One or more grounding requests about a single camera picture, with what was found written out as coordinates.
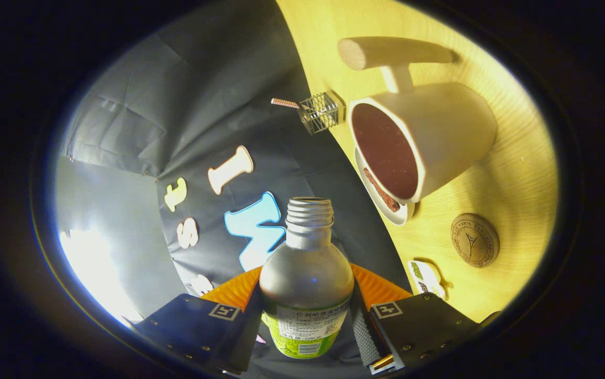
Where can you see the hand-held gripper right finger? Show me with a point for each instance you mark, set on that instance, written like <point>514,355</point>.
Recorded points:
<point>365,342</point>

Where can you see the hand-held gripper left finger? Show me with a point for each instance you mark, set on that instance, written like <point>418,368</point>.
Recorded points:
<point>249,337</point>

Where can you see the silver bottle with green label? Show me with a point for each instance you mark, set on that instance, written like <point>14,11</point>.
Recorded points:
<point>305,273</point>

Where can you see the round cork coaster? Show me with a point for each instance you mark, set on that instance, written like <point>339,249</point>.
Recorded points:
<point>475,240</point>

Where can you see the white divided dish with beans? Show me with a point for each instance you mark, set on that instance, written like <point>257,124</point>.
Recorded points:
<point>427,278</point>

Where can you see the white oval plate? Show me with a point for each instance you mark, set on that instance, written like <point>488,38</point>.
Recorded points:
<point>398,217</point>

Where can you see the brown meat strip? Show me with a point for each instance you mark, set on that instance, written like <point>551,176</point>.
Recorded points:
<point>381,190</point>

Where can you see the wooden table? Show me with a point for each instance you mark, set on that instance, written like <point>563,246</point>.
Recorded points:
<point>518,173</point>

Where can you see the black backdrop cloth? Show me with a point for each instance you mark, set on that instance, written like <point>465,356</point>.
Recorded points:
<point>202,105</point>

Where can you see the pink straw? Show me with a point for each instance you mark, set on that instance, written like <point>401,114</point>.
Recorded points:
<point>284,102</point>

